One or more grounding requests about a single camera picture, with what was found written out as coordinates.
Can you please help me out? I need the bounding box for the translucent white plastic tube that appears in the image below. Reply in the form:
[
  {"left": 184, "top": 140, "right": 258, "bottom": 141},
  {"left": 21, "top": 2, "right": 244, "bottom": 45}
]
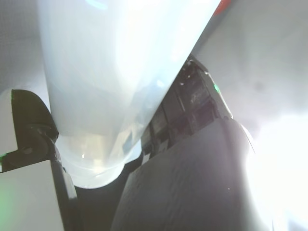
[{"left": 36, "top": 0, "right": 226, "bottom": 190}]

